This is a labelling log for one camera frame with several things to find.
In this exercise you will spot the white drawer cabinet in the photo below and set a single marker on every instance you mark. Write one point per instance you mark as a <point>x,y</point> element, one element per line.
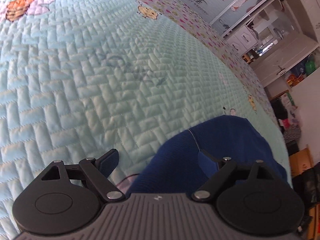
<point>242,40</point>

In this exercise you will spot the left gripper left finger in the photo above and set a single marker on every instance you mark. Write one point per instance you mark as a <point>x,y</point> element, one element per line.
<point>96,173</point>

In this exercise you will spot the blue knit sweater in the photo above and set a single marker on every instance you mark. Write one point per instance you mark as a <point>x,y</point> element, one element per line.
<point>187,160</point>

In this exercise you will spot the black armchair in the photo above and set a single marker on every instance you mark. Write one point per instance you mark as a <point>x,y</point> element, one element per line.
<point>288,124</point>

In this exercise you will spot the wooden dresser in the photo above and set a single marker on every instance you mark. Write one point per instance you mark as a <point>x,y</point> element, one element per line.
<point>300,162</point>

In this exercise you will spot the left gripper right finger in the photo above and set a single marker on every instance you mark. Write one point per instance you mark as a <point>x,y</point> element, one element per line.
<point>219,173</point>

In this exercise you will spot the mint quilted bee bedspread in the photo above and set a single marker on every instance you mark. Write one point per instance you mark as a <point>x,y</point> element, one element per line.
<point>79,77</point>

